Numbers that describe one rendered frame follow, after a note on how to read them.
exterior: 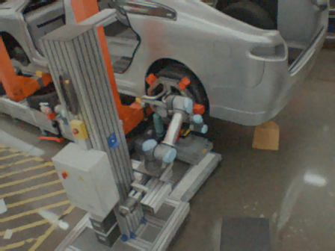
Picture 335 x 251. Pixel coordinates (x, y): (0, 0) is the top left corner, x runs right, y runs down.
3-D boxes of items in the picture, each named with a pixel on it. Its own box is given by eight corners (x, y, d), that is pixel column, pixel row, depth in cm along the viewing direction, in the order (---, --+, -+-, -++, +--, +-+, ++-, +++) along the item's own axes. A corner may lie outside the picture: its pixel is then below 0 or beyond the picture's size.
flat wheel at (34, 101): (51, 87, 546) (47, 74, 533) (81, 93, 515) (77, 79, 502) (20, 107, 501) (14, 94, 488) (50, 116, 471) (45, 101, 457)
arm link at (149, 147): (149, 149, 279) (146, 136, 271) (163, 153, 272) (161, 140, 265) (140, 158, 271) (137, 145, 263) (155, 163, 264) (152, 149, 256)
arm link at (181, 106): (157, 160, 269) (179, 98, 281) (173, 165, 262) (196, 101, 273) (150, 156, 259) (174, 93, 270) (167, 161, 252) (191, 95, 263)
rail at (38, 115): (128, 154, 396) (124, 139, 384) (123, 158, 390) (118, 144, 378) (10, 108, 525) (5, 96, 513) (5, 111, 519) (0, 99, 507)
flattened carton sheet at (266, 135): (279, 123, 436) (280, 121, 434) (277, 151, 394) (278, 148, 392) (256, 122, 445) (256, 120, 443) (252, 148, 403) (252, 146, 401)
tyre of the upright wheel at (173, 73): (206, 125, 378) (220, 79, 332) (194, 137, 363) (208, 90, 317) (158, 98, 399) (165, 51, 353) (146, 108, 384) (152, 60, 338)
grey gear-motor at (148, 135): (170, 147, 411) (166, 124, 391) (149, 169, 384) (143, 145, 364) (158, 143, 420) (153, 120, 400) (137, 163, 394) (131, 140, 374)
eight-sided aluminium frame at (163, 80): (197, 128, 351) (193, 82, 320) (194, 132, 347) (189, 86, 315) (155, 116, 379) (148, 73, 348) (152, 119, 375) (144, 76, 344)
